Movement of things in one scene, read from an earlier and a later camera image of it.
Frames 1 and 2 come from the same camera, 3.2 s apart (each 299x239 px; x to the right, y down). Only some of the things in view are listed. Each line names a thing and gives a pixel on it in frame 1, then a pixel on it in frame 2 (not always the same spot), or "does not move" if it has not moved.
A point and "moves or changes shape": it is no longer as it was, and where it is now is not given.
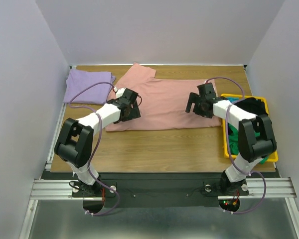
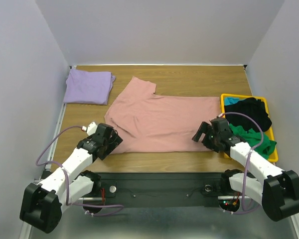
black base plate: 156,190 does not move
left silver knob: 113,187 does not move
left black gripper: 134,114 to 114,141
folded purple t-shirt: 77,79 does not move
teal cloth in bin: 233,98 does not move
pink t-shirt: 162,102 moves or changes shape
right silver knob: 208,187 does not move
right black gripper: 196,105 to 207,135
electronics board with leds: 229,205 does not move
